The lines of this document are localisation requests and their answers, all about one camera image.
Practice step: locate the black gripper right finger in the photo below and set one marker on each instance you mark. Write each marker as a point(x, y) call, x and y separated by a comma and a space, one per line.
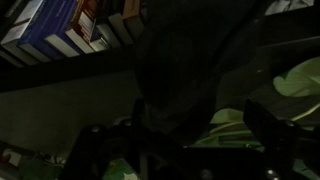
point(276, 143)

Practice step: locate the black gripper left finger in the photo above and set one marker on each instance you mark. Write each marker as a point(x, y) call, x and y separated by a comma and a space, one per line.
point(100, 146)

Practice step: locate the black clothing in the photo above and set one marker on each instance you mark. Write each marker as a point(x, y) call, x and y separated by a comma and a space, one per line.
point(176, 66)

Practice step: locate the tan book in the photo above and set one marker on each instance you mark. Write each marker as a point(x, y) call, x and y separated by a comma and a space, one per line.
point(133, 23)

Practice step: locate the tall blue book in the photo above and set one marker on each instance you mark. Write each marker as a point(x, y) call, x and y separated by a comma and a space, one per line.
point(50, 23)

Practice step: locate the white book dark band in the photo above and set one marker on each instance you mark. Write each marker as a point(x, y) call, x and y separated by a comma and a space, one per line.
point(20, 36)

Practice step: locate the black book white lettering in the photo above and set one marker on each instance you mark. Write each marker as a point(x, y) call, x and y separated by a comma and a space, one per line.
point(10, 8)

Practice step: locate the green pothos plant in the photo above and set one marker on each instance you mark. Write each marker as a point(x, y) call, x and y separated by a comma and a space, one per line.
point(300, 80)

